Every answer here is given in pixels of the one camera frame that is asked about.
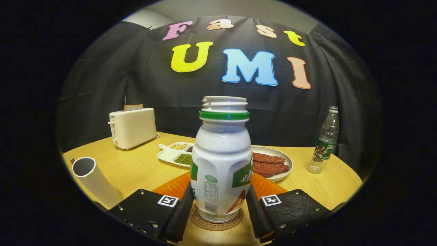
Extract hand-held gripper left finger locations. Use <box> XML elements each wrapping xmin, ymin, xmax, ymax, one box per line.
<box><xmin>109</xmin><ymin>172</ymin><xmax>195</xmax><ymax>244</ymax></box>

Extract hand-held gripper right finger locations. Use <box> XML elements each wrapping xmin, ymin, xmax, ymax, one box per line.
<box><xmin>246</xmin><ymin>173</ymin><xmax>331</xmax><ymax>244</ymax></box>

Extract round cork coaster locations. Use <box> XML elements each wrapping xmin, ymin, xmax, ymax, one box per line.
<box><xmin>190</xmin><ymin>203</ymin><xmax>244</xmax><ymax>231</ymax></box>

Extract white juice bottle green label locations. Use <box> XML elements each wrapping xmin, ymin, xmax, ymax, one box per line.
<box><xmin>190</xmin><ymin>96</ymin><xmax>254</xmax><ymax>223</ymax></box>

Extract white cup with wooden handle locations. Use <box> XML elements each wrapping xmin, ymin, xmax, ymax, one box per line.
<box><xmin>69</xmin><ymin>156</ymin><xmax>123</xmax><ymax>208</ymax></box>

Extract clear plastic water bottle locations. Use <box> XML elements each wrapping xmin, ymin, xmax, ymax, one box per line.
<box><xmin>307</xmin><ymin>106</ymin><xmax>340</xmax><ymax>174</ymax></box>

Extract red meat slice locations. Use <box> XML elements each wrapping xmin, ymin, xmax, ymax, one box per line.
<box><xmin>253</xmin><ymin>161</ymin><xmax>290</xmax><ymax>178</ymax></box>
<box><xmin>252</xmin><ymin>152</ymin><xmax>286</xmax><ymax>164</ymax></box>

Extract green mung beans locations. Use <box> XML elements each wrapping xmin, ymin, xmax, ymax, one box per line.
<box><xmin>174</xmin><ymin>153</ymin><xmax>193</xmax><ymax>166</ymax></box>

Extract wooden table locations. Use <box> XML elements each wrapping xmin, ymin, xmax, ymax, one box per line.
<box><xmin>61</xmin><ymin>132</ymin><xmax>363</xmax><ymax>246</ymax></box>

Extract white round plate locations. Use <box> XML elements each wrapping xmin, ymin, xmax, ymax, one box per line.
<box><xmin>251</xmin><ymin>146</ymin><xmax>294</xmax><ymax>182</ymax></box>

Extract white divided dish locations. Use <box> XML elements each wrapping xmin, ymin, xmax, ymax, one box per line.
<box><xmin>157</xmin><ymin>142</ymin><xmax>196</xmax><ymax>168</ymax></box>

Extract cream toaster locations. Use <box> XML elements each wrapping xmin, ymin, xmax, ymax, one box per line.
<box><xmin>108</xmin><ymin>108</ymin><xmax>160</xmax><ymax>150</ymax></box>

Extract black backdrop cloth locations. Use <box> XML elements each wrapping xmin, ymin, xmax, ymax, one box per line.
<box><xmin>56</xmin><ymin>15</ymin><xmax>383</xmax><ymax>178</ymax></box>

